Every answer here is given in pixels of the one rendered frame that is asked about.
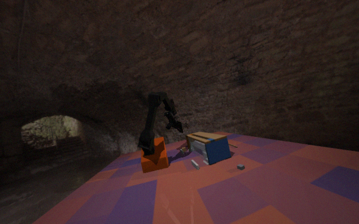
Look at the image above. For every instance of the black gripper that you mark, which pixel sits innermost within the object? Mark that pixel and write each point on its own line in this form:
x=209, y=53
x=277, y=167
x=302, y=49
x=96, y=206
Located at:
x=176, y=124

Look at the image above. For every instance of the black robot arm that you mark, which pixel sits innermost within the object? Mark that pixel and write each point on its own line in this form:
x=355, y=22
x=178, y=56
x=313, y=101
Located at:
x=146, y=139

